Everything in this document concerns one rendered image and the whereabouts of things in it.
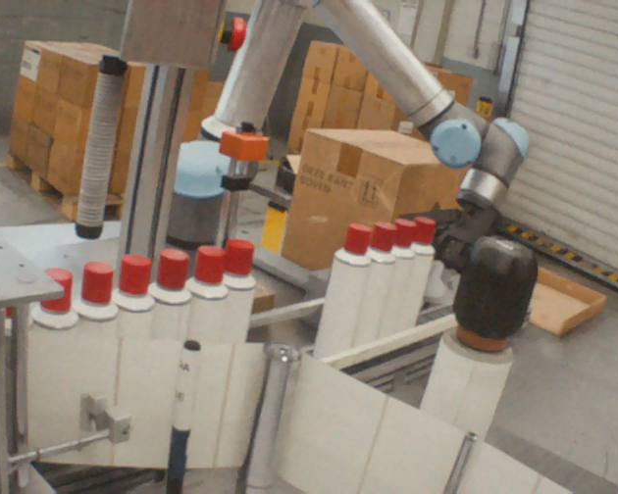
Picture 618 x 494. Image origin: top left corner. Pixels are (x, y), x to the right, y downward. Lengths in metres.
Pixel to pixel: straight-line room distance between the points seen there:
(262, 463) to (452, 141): 0.59
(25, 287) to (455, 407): 0.47
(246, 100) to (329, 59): 3.68
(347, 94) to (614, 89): 1.92
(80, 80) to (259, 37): 2.97
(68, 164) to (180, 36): 3.54
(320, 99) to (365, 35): 3.89
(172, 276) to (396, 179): 0.70
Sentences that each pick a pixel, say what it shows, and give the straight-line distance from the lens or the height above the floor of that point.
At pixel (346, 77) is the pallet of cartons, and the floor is 0.96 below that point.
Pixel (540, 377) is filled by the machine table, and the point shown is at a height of 0.83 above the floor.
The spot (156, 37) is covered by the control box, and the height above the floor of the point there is 1.31.
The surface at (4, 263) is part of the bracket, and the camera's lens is 0.61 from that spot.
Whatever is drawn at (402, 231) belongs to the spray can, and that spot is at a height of 1.07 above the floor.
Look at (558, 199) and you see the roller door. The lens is 5.64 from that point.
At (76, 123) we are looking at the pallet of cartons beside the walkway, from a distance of 4.23.
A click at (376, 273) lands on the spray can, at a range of 1.11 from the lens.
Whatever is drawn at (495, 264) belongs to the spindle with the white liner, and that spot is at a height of 1.16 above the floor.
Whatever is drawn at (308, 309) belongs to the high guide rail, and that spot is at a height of 0.96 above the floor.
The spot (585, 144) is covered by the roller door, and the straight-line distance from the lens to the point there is 5.53.
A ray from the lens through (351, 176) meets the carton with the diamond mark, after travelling 1.50.
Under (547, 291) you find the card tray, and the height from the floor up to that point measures 0.83.
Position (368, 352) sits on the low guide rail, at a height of 0.91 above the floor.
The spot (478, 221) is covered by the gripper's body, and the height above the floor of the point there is 1.09.
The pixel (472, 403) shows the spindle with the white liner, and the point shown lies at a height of 1.01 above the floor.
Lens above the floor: 1.37
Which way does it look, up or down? 17 degrees down
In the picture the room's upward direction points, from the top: 12 degrees clockwise
